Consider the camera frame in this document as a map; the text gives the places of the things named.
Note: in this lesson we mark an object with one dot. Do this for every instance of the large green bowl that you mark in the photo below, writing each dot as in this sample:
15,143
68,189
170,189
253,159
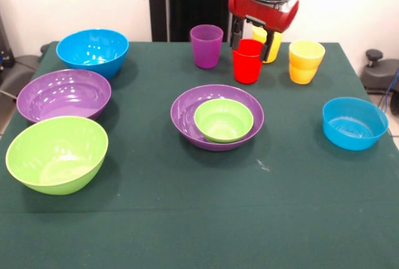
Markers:
57,157

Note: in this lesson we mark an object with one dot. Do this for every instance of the black equipment rack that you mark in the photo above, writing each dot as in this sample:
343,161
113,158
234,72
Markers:
3,48

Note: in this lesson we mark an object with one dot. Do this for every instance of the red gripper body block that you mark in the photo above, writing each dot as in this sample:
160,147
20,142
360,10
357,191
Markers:
265,13

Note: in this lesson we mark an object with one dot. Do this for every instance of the small blue bowl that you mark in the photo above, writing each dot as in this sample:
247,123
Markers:
355,122

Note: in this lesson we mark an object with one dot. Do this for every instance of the large blue bowl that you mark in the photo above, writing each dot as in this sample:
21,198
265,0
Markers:
92,54

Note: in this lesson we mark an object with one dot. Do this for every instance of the grey pedestal foot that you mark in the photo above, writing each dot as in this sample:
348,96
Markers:
378,71
18,69

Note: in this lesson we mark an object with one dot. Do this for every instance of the red cup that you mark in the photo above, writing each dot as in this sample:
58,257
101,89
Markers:
247,66

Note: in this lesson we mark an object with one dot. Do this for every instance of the purple bowl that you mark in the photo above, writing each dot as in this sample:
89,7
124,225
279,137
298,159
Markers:
184,110
64,94

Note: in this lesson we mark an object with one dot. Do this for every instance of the dark green tablecloth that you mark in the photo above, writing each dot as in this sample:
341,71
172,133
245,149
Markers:
199,203

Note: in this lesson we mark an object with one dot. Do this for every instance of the yellow cup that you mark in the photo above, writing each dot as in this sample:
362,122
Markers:
276,48
306,63

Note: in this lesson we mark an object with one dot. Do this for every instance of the purple cup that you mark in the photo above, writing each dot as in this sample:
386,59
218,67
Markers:
207,48

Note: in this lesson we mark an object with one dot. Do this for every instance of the small green bowl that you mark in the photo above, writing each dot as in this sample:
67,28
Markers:
224,121

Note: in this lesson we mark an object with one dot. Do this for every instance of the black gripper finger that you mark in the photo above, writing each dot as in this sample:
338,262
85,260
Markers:
268,45
236,34

